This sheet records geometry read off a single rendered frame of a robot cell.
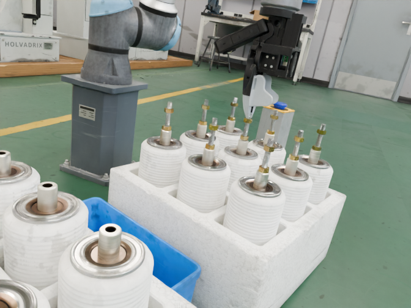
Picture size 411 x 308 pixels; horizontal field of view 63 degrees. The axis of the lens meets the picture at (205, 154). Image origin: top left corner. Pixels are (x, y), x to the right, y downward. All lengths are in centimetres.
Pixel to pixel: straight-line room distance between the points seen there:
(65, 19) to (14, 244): 301
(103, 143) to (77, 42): 231
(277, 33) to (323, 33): 506
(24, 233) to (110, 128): 64
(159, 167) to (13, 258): 33
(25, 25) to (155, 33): 194
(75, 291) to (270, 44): 51
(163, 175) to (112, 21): 50
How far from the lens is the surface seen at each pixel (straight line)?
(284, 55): 65
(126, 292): 35
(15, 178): 53
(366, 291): 89
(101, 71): 101
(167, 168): 68
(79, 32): 327
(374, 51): 572
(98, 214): 76
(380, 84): 574
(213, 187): 61
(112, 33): 101
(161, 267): 65
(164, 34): 108
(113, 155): 105
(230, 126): 87
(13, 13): 289
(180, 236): 63
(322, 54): 572
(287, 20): 67
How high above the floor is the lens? 48
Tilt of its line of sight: 20 degrees down
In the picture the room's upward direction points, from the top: 10 degrees clockwise
